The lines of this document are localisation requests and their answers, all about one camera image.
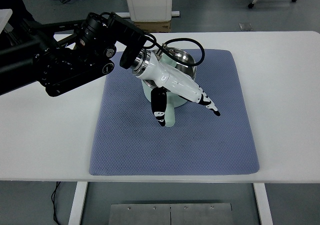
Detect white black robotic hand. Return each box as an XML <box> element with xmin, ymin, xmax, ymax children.
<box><xmin>132</xmin><ymin>50</ymin><xmax>220</xmax><ymax>127</ymax></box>

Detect mint green pot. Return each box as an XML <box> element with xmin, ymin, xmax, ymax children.
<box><xmin>141</xmin><ymin>80</ymin><xmax>187</xmax><ymax>127</ymax></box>

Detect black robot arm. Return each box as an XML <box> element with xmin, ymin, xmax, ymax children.
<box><xmin>0</xmin><ymin>12</ymin><xmax>147</xmax><ymax>97</ymax></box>

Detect cardboard box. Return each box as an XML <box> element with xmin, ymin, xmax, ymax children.
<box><xmin>133</xmin><ymin>20</ymin><xmax>171</xmax><ymax>33</ymax></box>

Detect blue textured mat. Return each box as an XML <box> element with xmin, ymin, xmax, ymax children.
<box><xmin>89</xmin><ymin>49</ymin><xmax>260</xmax><ymax>176</ymax></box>

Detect small metal floor plate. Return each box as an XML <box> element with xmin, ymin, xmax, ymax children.
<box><xmin>238</xmin><ymin>22</ymin><xmax>254</xmax><ymax>31</ymax></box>

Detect white side table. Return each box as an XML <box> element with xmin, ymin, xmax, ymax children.
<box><xmin>0</xmin><ymin>8</ymin><xmax>13</xmax><ymax>33</ymax></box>

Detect person in dark clothes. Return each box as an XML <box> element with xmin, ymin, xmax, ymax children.
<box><xmin>0</xmin><ymin>0</ymin><xmax>35</xmax><ymax>27</ymax></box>

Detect left white table leg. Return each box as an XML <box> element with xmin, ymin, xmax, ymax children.
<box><xmin>68</xmin><ymin>181</ymin><xmax>89</xmax><ymax>225</ymax></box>

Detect white table leg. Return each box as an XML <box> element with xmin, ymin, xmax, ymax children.
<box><xmin>253</xmin><ymin>183</ymin><xmax>274</xmax><ymax>225</ymax></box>
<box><xmin>68</xmin><ymin>181</ymin><xmax>89</xmax><ymax>225</ymax></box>

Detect right white table leg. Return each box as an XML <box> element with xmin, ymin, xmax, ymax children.
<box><xmin>253</xmin><ymin>183</ymin><xmax>274</xmax><ymax>225</ymax></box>

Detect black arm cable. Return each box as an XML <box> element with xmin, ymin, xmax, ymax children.
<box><xmin>99</xmin><ymin>12</ymin><xmax>206</xmax><ymax>67</ymax></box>

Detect white pedestal stand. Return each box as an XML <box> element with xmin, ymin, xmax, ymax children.
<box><xmin>116</xmin><ymin>0</ymin><xmax>180</xmax><ymax>22</ymax></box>

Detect black floor cable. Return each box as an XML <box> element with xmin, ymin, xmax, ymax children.
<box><xmin>51</xmin><ymin>181</ymin><xmax>62</xmax><ymax>225</ymax></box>

